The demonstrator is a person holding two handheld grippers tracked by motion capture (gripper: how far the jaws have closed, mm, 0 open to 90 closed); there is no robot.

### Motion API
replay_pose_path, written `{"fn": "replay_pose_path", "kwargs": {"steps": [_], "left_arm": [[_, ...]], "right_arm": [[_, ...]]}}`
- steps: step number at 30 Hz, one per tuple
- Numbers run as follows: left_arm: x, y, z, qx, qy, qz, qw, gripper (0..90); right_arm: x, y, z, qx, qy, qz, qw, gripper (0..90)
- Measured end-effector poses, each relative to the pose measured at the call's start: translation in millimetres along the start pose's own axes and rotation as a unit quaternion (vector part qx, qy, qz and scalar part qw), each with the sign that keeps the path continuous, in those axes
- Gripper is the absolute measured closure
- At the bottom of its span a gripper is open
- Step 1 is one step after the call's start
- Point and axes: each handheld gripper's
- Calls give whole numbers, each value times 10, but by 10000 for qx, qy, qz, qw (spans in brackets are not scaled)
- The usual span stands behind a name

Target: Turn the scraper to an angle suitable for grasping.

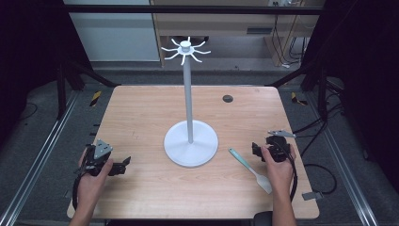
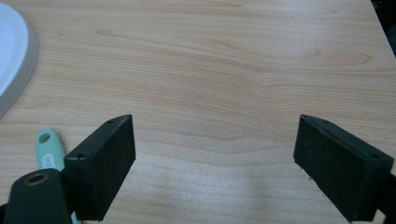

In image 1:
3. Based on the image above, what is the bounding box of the grey metal bracket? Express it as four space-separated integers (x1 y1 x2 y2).
301 190 325 202

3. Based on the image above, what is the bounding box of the person's left hand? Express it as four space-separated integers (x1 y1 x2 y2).
76 147 115 205

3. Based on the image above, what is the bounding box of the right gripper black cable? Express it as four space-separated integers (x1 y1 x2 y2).
287 153 299 202

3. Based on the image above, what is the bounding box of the yellow black striped tape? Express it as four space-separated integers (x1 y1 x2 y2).
89 89 103 107
290 91 309 106

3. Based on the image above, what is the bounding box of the black chair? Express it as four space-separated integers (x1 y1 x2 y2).
253 210 274 226

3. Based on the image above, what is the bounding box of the black metal frame strut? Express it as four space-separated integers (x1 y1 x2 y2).
56 60 121 121
266 59 329 123

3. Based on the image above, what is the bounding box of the white hook rack stand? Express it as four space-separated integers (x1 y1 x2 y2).
160 36 219 169

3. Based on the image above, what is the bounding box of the hanging black cables bundle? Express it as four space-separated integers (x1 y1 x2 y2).
271 13 310 69

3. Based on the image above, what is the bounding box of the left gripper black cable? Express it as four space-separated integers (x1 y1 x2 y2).
72 172 85 211

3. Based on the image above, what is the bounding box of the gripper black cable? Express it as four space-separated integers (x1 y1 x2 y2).
72 172 85 211
287 153 299 202

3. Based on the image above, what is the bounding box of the aluminium floor rail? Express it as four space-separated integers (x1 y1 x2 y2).
305 92 380 226
0 90 80 226

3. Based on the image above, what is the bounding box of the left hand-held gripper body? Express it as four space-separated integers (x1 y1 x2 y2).
82 138 116 177

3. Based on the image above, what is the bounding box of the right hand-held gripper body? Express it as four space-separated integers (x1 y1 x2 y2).
264 129 297 163

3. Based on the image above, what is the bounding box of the black floor cable loop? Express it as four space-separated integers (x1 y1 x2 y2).
302 163 339 195

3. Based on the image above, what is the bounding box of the white cabinet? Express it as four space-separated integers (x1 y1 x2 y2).
62 0 161 62

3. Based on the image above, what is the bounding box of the wooden background desk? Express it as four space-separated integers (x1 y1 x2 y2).
150 0 326 68

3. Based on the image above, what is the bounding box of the person's right hand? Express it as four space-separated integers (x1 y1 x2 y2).
260 143 297 197

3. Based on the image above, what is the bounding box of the teal handled white spatula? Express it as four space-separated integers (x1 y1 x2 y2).
228 147 274 195

